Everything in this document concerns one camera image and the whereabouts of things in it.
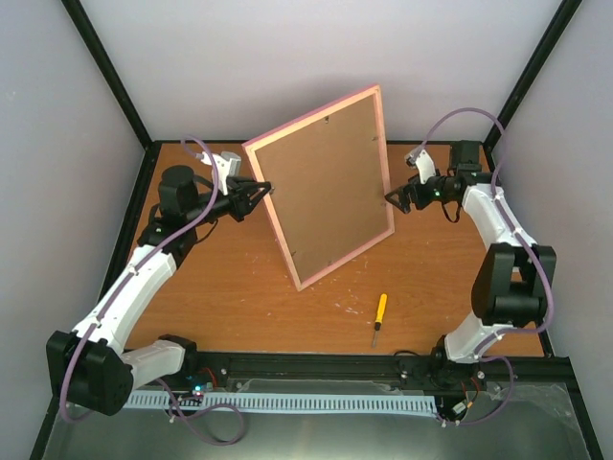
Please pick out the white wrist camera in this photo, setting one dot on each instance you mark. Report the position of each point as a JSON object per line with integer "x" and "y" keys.
{"x": 224, "y": 166}
{"x": 420, "y": 159}

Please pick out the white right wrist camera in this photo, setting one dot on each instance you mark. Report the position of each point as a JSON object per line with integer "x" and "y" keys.
{"x": 420, "y": 159}

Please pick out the light blue slotted cable duct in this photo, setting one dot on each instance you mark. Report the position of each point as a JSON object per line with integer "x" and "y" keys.
{"x": 270, "y": 403}

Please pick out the pink picture frame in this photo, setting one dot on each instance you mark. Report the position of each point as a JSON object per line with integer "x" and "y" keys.
{"x": 329, "y": 174}

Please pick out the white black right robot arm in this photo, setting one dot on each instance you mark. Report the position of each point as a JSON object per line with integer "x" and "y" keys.
{"x": 513, "y": 287}

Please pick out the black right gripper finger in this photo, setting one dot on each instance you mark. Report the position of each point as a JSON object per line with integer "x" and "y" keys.
{"x": 400, "y": 202}
{"x": 404, "y": 190}

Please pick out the black corner post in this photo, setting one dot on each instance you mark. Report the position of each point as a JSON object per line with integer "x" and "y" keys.
{"x": 95, "y": 47}
{"x": 561, "y": 19}

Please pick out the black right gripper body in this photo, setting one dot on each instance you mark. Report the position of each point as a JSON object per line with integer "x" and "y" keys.
{"x": 422, "y": 200}

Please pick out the black left corner post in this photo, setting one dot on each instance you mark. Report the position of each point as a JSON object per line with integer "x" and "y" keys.
{"x": 95, "y": 47}

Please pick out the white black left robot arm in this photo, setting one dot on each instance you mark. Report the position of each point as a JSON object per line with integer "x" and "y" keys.
{"x": 90, "y": 365}

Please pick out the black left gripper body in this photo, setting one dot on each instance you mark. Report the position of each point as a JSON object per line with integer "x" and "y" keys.
{"x": 238, "y": 199}

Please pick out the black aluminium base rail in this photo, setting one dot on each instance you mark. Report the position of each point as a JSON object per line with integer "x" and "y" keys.
{"x": 401, "y": 371}

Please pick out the yellow handled screwdriver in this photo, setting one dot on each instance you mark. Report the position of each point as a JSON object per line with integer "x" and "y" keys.
{"x": 379, "y": 316}

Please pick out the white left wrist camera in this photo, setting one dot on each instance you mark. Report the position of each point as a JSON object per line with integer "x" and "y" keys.
{"x": 224, "y": 166}

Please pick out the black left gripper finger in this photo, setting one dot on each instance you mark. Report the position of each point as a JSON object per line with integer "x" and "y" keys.
{"x": 246, "y": 205}
{"x": 251, "y": 187}

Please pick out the black right corner post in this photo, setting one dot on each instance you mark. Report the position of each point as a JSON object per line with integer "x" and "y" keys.
{"x": 561, "y": 19}

